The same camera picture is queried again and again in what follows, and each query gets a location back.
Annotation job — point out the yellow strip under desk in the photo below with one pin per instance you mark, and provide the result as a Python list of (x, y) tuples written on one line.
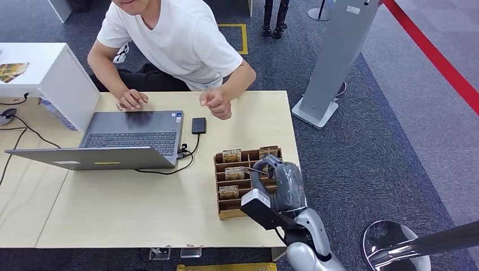
[(224, 267)]

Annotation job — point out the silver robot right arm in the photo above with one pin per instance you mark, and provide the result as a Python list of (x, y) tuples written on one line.
[(314, 239)]

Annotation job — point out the seated person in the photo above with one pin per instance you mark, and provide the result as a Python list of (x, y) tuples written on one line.
[(121, 53)]

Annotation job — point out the black external drive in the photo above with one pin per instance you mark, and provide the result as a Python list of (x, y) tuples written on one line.
[(198, 125)]

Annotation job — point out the wooden card holder rack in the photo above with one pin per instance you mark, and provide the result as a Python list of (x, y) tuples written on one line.
[(232, 209)]

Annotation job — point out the grey round desk puck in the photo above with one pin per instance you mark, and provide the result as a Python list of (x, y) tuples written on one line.
[(6, 116)]

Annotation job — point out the printed card on cabinet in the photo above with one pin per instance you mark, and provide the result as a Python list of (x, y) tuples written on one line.
[(11, 71)]

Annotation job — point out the red barrier belt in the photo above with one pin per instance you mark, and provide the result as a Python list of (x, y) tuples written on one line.
[(430, 52)]

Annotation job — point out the black pair of legs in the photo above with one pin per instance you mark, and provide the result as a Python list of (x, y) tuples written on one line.
[(278, 22)]

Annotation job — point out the grey laptop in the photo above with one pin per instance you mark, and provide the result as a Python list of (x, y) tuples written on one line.
[(131, 134)]

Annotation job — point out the metal desk bracket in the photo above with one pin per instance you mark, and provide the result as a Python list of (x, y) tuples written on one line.
[(160, 254), (191, 252)]

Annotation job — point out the grey kiosk stand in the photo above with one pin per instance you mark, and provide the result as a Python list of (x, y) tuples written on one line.
[(336, 56)]

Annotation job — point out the white box cabinet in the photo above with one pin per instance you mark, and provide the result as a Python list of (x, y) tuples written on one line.
[(56, 78)]

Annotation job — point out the white furniture panel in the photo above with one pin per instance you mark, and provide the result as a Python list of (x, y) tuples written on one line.
[(60, 7)]

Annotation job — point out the person's left forearm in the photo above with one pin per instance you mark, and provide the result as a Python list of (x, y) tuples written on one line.
[(239, 80)]

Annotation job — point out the person's right hand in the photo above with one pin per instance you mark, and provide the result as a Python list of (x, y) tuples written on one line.
[(131, 100)]

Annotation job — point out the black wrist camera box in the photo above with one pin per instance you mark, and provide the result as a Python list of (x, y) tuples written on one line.
[(262, 211)]

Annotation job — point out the person's right forearm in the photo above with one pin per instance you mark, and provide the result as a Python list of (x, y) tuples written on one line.
[(106, 74)]

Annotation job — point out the black usb plug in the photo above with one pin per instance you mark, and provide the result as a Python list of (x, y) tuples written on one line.
[(182, 149)]

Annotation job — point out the round stanchion base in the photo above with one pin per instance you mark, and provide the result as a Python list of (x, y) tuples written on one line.
[(318, 14)]

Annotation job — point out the hotel key card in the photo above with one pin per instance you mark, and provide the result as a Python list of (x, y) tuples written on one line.
[(258, 171), (232, 156), (228, 192), (268, 151), (234, 173)]

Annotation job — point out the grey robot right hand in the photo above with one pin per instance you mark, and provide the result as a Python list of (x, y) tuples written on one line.
[(288, 187)]

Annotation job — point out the person's left hand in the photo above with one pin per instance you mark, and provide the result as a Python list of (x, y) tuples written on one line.
[(217, 104)]

